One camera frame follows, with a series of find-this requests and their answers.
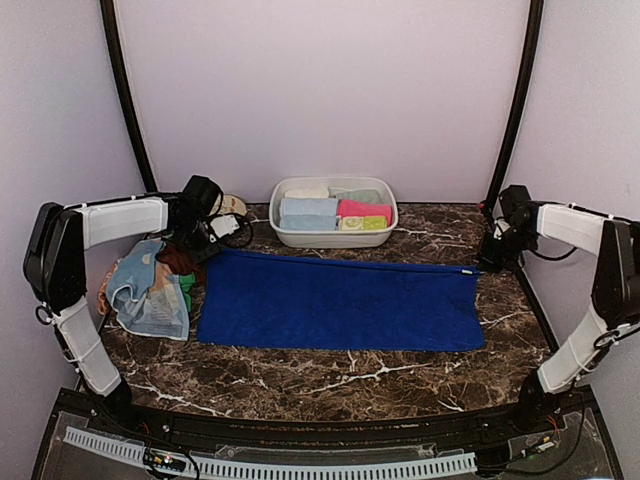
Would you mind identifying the black right corner post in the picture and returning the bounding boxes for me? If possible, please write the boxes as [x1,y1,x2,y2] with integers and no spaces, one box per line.
[485,0,544,208]

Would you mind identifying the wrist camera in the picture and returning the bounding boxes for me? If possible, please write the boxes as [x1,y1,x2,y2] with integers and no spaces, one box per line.
[208,214,240,239]
[493,216,510,239]

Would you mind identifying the royal blue microfiber towel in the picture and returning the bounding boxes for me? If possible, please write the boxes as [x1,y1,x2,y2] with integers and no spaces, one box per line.
[197,251,485,352]

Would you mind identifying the lime lemon print towel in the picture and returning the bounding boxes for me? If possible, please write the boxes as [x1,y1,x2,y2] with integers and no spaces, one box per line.
[339,216,388,231]

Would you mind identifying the sage green rolled towel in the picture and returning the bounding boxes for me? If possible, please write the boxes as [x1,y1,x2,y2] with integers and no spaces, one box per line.
[329,188,382,204]

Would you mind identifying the white slotted cable duct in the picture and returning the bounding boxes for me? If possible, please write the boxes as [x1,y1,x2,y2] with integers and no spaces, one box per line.
[62,426,477,479]

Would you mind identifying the light blue rolled towel front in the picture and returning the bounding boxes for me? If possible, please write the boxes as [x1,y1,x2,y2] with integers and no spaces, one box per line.
[279,215,338,231]

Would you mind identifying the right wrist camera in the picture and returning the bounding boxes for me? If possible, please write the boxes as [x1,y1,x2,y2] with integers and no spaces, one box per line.
[493,216,510,239]

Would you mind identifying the light blue rolled towel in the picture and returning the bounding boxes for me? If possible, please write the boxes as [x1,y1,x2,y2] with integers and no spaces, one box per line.
[279,215,338,231]
[279,198,339,217]

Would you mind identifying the light blue patterned towel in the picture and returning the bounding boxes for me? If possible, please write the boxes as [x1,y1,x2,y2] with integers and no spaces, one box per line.
[98,239,190,341]

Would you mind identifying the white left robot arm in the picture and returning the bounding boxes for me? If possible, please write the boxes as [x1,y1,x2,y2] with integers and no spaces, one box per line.
[23,175,223,436]

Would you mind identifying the black left corner post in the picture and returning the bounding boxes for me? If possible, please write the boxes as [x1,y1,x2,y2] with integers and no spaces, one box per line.
[99,0,158,193]

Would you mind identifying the light blue rolled towel rear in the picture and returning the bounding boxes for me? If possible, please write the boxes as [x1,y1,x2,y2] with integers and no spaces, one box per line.
[279,198,339,217]

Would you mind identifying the black corner post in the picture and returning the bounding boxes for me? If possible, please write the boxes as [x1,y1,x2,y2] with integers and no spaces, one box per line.
[99,0,158,193]
[485,0,544,208]

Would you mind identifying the pink rolled towel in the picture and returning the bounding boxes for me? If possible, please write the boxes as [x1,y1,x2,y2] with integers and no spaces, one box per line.
[337,199,393,223]

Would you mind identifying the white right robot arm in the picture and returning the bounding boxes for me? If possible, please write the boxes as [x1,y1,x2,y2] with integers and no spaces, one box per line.
[478,185,639,434]

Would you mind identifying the floral ceramic plate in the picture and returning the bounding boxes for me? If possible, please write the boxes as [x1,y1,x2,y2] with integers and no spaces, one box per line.
[219,194,248,216]

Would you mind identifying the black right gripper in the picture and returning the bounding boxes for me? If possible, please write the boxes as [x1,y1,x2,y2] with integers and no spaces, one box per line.
[477,226,539,273]

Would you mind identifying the white plastic bin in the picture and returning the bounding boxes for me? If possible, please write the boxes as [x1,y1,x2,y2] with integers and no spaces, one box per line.
[269,176,399,249]

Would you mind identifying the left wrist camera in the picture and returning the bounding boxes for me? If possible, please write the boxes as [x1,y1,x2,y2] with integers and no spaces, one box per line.
[208,214,240,239]

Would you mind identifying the white rolled towel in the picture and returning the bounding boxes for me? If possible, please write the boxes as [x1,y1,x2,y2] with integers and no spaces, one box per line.
[284,187,330,199]

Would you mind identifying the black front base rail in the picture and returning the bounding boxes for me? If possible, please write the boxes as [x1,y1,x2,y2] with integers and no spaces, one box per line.
[50,388,595,462]

